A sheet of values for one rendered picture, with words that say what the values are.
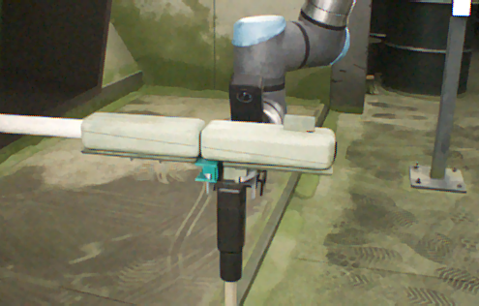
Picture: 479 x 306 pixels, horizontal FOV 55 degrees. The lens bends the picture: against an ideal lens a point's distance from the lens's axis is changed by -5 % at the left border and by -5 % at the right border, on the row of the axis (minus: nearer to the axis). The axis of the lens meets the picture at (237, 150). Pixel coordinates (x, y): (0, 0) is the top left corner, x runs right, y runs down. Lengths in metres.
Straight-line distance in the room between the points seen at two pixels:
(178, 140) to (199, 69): 2.23
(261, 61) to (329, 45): 0.15
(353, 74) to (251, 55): 1.82
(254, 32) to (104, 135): 0.33
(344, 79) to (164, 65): 1.02
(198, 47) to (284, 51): 1.95
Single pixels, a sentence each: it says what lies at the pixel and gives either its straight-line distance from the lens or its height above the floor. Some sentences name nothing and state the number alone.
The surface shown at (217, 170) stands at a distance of 0.58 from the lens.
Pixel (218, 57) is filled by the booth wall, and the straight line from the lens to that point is 2.74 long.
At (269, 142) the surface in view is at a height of 0.55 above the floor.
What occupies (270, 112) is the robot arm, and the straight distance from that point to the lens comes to 0.77.
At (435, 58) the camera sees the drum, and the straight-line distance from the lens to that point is 3.09.
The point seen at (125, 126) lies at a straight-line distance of 0.59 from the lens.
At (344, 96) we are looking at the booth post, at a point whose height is 0.09.
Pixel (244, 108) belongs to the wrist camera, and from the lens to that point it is 0.69.
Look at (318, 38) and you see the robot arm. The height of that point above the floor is 0.62.
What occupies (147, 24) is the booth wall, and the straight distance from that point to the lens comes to 2.89.
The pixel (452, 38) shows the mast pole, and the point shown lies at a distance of 1.77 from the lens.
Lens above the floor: 0.73
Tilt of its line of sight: 21 degrees down
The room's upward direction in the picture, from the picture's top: straight up
